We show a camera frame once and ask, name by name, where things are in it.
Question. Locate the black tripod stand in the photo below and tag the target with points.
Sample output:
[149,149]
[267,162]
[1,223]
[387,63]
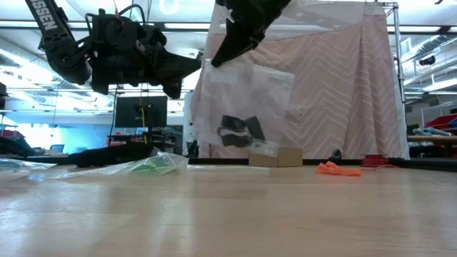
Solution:
[194,148]

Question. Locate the black metal clamp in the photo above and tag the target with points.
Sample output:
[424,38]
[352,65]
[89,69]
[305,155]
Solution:
[335,155]

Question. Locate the pink chevron curtain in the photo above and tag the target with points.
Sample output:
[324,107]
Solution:
[339,107]

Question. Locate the open laptop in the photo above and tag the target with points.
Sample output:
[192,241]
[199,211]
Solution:
[57,148]

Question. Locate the dark cluttered desk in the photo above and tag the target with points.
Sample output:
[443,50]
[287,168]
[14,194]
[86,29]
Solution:
[164,141]

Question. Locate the small cardboard box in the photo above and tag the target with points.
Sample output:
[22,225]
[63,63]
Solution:
[291,157]

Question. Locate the black rubber band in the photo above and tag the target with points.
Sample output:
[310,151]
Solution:
[232,139]
[256,129]

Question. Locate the black ceiling device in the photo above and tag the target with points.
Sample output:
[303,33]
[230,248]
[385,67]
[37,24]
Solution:
[427,60]

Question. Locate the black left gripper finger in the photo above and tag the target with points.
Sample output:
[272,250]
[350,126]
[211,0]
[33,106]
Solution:
[175,75]
[178,62]

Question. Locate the red storage bin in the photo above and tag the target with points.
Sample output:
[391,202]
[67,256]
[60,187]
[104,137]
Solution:
[441,123]

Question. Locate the orange rubber band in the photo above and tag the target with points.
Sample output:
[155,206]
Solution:
[351,173]
[328,167]

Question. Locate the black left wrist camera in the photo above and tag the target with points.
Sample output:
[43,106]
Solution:
[114,35]

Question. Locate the metal curtain rack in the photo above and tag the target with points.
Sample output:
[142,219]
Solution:
[397,71]

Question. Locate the blue white roll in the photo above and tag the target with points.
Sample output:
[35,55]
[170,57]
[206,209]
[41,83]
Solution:
[428,131]

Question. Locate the wooden workbench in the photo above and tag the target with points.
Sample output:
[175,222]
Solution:
[432,139]

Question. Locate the black aluminium table frame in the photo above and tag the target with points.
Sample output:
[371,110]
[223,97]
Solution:
[428,164]

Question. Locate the black computer monitor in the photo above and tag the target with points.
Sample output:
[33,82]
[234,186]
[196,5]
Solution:
[128,112]

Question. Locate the green rubber band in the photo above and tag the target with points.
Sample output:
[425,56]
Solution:
[153,166]

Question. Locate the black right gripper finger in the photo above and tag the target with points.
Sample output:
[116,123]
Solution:
[232,46]

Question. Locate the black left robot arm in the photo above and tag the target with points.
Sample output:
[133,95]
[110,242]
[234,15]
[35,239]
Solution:
[53,39]

